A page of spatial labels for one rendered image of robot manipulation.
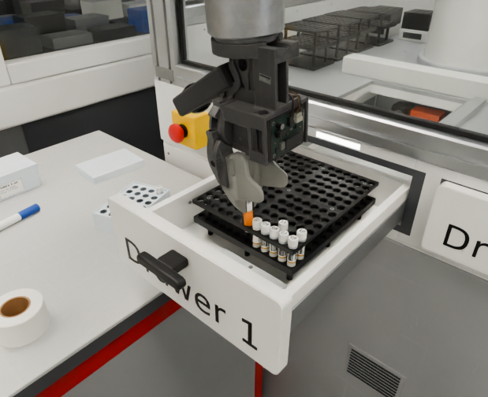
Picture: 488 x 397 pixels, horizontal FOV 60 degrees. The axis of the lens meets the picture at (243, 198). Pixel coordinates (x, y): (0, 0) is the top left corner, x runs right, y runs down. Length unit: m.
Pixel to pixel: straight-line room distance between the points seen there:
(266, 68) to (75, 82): 0.92
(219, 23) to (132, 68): 0.97
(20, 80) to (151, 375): 0.78
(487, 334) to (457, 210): 0.22
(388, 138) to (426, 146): 0.06
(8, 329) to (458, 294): 0.64
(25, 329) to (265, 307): 0.34
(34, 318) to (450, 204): 0.58
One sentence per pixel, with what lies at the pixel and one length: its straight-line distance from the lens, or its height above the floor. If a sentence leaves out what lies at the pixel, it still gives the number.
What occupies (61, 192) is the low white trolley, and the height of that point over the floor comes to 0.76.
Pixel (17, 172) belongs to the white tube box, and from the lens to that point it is 0.98.
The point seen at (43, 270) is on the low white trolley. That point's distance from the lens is 0.76.
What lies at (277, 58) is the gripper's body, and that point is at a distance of 0.40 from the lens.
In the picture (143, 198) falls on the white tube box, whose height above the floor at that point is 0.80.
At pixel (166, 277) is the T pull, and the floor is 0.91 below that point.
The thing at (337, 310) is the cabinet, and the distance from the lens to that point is 0.90.
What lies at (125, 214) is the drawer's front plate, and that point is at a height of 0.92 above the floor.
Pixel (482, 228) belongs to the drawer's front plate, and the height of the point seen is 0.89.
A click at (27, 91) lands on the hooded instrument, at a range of 1.23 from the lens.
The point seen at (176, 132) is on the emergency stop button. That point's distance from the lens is 0.87.
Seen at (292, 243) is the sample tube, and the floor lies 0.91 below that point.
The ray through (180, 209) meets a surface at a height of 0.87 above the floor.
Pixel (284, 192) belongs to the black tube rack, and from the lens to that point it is 0.62.
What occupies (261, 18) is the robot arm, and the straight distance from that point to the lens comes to 0.41.
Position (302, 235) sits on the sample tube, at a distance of 0.52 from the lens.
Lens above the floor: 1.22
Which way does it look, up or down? 32 degrees down
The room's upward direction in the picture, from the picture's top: straight up
